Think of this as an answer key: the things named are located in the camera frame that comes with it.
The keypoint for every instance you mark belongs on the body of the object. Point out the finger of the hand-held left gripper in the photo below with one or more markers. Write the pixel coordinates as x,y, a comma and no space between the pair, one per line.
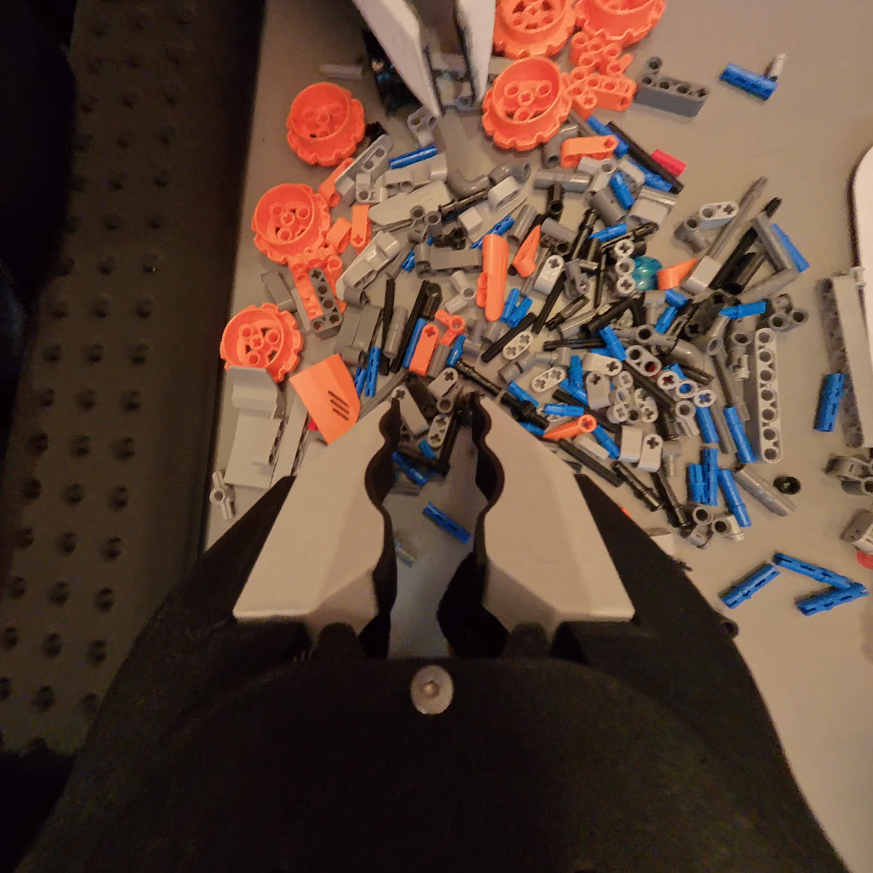
481,34
402,41

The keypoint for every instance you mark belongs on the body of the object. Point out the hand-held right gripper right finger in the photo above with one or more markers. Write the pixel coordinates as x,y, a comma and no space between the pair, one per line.
552,545

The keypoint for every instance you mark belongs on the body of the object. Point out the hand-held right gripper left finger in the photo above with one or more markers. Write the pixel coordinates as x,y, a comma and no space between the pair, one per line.
314,545

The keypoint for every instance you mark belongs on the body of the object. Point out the grey frame piece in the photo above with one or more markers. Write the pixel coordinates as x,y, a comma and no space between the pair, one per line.
450,68

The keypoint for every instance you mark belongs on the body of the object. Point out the pile of small building pieces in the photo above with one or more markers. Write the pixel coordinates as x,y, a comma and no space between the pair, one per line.
491,273

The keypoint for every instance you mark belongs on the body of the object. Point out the black wheel rims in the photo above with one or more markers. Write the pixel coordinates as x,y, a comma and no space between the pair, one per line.
383,68

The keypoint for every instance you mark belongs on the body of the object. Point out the light grey cross connector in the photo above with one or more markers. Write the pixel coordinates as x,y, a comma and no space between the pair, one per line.
222,496

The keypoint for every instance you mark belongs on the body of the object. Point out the long light grey beam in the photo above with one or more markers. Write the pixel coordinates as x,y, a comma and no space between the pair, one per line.
293,436

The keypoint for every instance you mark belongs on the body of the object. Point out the large grey panel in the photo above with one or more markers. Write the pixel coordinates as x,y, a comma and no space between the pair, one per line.
249,429

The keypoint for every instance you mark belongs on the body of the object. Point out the orange curved panel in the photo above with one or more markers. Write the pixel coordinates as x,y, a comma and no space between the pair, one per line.
327,399

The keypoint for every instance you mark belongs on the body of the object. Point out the group of orange gear wheels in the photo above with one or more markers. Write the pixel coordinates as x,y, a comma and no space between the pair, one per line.
290,222

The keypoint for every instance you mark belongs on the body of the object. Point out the long grey holed beam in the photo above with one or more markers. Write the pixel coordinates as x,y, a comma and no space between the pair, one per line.
852,354

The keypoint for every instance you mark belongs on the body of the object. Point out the white book stand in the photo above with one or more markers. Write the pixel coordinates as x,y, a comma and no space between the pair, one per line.
863,191

